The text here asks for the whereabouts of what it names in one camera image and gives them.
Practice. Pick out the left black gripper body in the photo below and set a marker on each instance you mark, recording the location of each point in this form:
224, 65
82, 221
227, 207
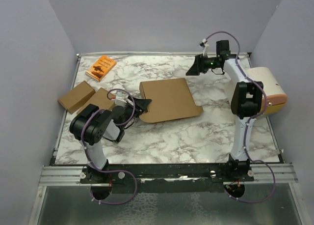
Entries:
129, 109

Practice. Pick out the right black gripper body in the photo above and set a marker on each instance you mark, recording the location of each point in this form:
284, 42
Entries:
209, 63

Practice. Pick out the brown cardboard box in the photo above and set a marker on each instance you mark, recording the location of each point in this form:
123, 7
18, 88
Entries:
77, 97
171, 99
101, 100

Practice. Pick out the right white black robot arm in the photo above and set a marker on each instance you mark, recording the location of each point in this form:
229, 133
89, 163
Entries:
238, 163

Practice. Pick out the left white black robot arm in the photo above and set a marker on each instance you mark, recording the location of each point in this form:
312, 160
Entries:
93, 124

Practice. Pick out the folded flat brown cardboard box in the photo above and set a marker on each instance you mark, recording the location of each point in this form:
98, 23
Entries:
101, 100

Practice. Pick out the orange booklet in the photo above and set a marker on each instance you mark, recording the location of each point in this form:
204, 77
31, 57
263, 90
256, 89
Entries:
101, 68

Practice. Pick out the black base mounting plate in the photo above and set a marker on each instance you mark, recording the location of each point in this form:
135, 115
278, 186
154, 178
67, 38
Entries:
155, 178

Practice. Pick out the cream toy bread bin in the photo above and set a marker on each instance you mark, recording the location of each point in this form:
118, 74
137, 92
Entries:
269, 92

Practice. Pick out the aluminium rail frame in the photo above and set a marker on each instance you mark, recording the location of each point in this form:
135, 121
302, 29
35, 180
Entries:
206, 138

